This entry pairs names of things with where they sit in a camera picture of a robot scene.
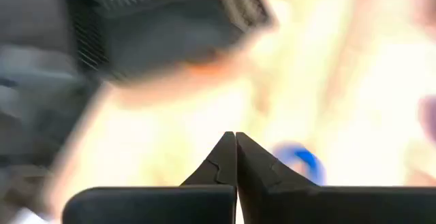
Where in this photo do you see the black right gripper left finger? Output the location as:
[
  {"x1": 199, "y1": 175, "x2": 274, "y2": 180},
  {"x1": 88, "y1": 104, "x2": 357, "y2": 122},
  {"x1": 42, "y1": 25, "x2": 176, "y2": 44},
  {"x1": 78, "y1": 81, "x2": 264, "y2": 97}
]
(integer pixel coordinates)
[{"x1": 62, "y1": 131, "x2": 238, "y2": 224}]

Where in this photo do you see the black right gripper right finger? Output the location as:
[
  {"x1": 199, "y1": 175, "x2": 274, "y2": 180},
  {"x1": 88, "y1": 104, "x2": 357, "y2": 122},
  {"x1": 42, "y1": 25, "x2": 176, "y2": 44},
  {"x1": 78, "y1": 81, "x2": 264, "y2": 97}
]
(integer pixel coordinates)
[{"x1": 235, "y1": 131, "x2": 436, "y2": 224}]

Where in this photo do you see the blue coil wrist keychain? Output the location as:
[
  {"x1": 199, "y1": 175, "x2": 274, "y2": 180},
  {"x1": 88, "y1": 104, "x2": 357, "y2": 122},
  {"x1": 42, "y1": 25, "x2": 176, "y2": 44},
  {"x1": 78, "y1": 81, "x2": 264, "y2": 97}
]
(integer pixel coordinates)
[{"x1": 271, "y1": 141, "x2": 327, "y2": 187}]

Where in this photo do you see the orange rubber band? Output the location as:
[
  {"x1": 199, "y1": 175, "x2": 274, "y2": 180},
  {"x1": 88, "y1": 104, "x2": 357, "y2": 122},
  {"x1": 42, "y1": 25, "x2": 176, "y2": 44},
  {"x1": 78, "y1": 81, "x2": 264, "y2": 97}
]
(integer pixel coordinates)
[{"x1": 180, "y1": 59, "x2": 246, "y2": 82}]

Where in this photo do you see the black slotted plastic basket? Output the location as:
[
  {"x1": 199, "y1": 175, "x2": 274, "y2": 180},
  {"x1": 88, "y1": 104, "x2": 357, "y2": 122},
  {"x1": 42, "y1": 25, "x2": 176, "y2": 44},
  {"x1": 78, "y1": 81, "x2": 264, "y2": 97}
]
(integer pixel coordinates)
[{"x1": 63, "y1": 0, "x2": 277, "y2": 87}]

